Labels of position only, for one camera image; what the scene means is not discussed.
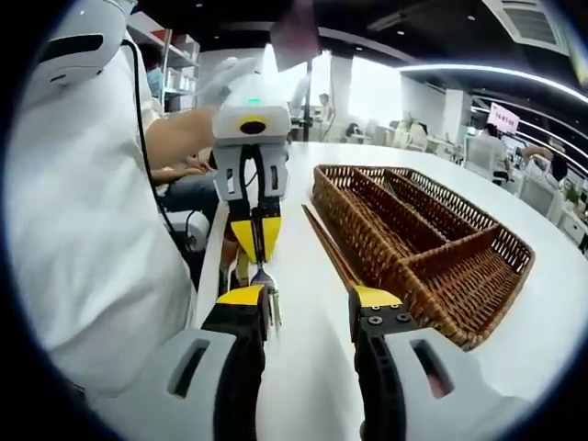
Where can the white shoulder-worn device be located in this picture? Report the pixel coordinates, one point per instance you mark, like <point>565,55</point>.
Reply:
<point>92,18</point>

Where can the steel fork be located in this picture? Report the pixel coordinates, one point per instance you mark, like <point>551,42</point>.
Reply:
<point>263,278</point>

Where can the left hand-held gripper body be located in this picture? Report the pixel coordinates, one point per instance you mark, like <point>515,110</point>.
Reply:
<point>271,121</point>

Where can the metal storage shelf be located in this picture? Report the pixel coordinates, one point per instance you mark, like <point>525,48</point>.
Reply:
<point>184,78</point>

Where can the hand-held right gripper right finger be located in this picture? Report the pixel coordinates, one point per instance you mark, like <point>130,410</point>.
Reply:
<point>441,395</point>

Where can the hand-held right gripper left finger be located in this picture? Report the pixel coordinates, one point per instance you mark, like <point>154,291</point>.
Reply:
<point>229,367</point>

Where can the black stand pole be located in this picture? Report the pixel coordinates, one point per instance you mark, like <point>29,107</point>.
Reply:
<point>308,105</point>

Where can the ceiling light strip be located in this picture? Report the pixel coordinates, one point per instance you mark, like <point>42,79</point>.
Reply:
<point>482,71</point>

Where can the ceiling air conditioner vent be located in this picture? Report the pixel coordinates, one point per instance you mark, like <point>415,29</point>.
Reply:
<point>528,20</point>

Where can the dark red sign board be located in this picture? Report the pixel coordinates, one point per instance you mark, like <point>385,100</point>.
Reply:
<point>296,37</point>

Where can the pink hanging sign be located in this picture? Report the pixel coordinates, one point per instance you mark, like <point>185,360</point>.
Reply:
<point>503,117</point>

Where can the brown wicker storage tray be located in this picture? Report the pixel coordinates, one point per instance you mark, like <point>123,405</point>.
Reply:
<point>386,257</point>

